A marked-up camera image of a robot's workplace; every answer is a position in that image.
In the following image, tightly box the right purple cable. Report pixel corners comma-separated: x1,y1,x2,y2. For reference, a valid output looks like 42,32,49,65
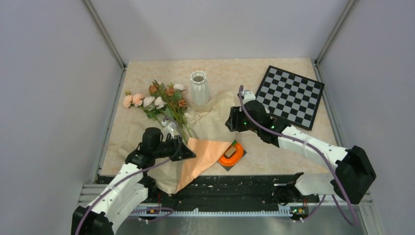
238,85,361,228

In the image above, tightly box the artificial flower bunch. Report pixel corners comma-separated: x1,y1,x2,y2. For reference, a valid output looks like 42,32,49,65
142,80,194,145

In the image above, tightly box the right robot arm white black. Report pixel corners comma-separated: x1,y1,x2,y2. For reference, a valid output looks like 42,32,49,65
225,100,376,205

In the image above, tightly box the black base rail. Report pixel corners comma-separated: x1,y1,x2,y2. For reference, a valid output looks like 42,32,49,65
140,174,320,212

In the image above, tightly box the purple cable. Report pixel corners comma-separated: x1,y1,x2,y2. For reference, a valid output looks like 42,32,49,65
74,117,182,235
238,85,361,228

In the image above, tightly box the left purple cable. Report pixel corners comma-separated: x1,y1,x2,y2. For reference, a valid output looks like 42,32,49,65
74,117,182,235

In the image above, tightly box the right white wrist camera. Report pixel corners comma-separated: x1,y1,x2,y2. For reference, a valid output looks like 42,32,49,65
241,90,256,104

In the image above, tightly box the white ribbed vase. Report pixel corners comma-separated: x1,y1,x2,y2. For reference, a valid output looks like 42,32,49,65
190,70,209,105

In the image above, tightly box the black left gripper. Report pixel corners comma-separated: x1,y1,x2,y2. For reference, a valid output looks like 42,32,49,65
153,135,196,162

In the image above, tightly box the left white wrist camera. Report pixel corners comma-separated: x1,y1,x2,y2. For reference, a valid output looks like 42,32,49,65
161,118,177,141

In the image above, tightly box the tan wooden block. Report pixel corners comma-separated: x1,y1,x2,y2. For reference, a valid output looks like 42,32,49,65
224,146,236,159

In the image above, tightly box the peach pink flower stem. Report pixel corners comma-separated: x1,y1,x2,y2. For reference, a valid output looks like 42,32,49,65
122,91,166,127

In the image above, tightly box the black grey checkerboard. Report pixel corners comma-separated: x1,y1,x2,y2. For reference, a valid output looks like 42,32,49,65
255,66,325,131

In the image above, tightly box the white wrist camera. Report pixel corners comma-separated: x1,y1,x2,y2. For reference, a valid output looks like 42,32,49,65
161,118,177,141
241,90,256,104

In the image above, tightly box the orange plastic ring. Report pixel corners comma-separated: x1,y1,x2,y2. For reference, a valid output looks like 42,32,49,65
218,141,244,167

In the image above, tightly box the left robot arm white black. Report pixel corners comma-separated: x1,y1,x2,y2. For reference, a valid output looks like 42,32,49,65
71,127,196,235

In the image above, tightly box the orange paper flower bouquet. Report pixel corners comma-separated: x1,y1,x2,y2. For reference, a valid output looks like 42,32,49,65
102,92,237,194

